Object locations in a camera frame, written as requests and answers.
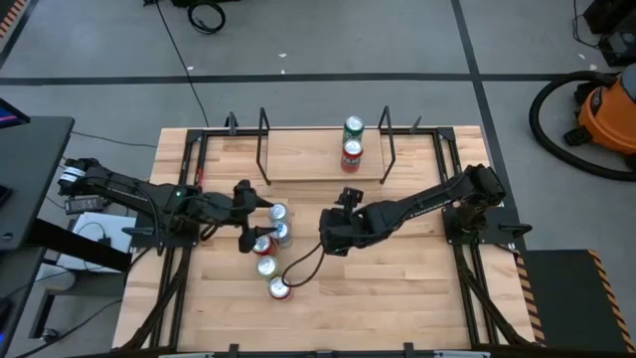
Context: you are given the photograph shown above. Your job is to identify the thin black floor cable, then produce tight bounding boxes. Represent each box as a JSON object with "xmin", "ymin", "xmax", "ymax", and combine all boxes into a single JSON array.
[{"xmin": 69, "ymin": 129, "xmax": 159, "ymax": 149}]

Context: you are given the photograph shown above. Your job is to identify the black mat with hazard stripes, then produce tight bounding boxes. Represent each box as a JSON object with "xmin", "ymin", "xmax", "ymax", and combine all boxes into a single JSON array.
[{"xmin": 514, "ymin": 248, "xmax": 636, "ymax": 355}]

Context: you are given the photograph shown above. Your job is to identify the orange shop vacuum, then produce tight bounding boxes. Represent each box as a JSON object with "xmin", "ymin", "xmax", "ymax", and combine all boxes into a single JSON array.
[
  {"xmin": 562, "ymin": 63, "xmax": 636, "ymax": 171},
  {"xmin": 528, "ymin": 69, "xmax": 636, "ymax": 182}
]

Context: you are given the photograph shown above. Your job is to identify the silver can top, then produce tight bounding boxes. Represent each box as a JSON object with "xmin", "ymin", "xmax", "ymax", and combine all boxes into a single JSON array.
[{"xmin": 267, "ymin": 201, "xmax": 291, "ymax": 224}]

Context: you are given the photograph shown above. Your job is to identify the black metal table frame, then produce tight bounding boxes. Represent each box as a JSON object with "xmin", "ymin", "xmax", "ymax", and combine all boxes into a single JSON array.
[{"xmin": 118, "ymin": 111, "xmax": 538, "ymax": 358}]

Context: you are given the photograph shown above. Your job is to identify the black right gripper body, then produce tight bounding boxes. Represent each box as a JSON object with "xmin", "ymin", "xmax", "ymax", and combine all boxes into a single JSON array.
[{"xmin": 318, "ymin": 207, "xmax": 362, "ymax": 257}]

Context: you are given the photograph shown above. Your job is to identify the black power adapter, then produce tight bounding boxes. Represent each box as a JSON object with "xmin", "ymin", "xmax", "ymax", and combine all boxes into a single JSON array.
[{"xmin": 64, "ymin": 196, "xmax": 106, "ymax": 215}]

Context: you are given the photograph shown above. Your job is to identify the black diagonal beam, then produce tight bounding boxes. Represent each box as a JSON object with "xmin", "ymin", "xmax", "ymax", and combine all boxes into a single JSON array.
[{"xmin": 27, "ymin": 217, "xmax": 134, "ymax": 273}]

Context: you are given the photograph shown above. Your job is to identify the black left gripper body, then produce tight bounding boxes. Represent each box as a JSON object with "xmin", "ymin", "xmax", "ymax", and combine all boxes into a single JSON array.
[{"xmin": 217, "ymin": 193, "xmax": 252, "ymax": 229}]

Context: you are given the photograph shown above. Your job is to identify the black desk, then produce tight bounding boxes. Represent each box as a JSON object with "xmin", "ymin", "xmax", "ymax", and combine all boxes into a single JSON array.
[{"xmin": 0, "ymin": 115, "xmax": 77, "ymax": 252}]

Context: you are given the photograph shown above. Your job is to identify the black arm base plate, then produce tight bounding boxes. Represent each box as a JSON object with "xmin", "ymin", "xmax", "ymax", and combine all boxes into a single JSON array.
[
  {"xmin": 121, "ymin": 208, "xmax": 201, "ymax": 250},
  {"xmin": 440, "ymin": 205, "xmax": 534, "ymax": 248}
]

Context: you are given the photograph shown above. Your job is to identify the dark green soda can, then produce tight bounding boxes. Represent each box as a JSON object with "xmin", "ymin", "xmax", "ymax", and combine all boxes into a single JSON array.
[{"xmin": 342, "ymin": 114, "xmax": 366, "ymax": 145}]

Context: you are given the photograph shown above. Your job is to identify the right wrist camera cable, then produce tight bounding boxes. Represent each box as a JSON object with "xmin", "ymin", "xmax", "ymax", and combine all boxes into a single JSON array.
[{"xmin": 279, "ymin": 242, "xmax": 327, "ymax": 289}]

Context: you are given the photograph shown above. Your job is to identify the red Fanta strawberry can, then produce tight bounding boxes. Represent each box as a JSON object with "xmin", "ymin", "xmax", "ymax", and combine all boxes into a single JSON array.
[
  {"xmin": 340, "ymin": 138, "xmax": 365, "ymax": 174},
  {"xmin": 267, "ymin": 275, "xmax": 293, "ymax": 301}
]

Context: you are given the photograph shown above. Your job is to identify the white box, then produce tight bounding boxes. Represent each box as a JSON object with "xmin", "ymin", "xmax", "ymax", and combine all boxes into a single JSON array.
[{"xmin": 56, "ymin": 212, "xmax": 136, "ymax": 273}]

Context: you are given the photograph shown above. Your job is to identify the coiled black cable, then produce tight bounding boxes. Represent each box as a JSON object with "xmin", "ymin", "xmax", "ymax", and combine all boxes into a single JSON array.
[{"xmin": 186, "ymin": 0, "xmax": 228, "ymax": 36}]

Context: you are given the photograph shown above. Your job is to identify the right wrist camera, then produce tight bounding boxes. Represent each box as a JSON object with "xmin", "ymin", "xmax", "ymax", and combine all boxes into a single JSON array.
[{"xmin": 335, "ymin": 186, "xmax": 365, "ymax": 211}]

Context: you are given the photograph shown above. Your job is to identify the plain red soda can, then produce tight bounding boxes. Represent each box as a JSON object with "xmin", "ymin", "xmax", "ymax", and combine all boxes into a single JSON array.
[{"xmin": 251, "ymin": 234, "xmax": 277, "ymax": 258}]

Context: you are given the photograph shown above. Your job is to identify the long black floor cable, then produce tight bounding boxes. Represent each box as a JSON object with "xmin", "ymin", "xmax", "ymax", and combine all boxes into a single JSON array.
[{"xmin": 142, "ymin": 0, "xmax": 211, "ymax": 128}]

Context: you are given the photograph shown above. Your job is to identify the black equipment case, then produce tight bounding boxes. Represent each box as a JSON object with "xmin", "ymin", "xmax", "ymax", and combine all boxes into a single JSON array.
[{"xmin": 581, "ymin": 0, "xmax": 636, "ymax": 69}]

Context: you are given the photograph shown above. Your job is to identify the pale green soda can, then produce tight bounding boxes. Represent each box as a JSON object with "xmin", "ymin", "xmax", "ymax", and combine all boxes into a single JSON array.
[{"xmin": 255, "ymin": 255, "xmax": 280, "ymax": 279}]

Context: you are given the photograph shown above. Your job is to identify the blue tall slim can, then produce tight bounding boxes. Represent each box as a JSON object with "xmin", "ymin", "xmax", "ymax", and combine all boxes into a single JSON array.
[{"xmin": 271, "ymin": 221, "xmax": 294, "ymax": 249}]

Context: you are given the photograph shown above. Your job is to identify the laptop screen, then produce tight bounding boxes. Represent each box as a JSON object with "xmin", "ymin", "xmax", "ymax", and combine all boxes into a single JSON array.
[{"xmin": 0, "ymin": 97, "xmax": 32, "ymax": 130}]

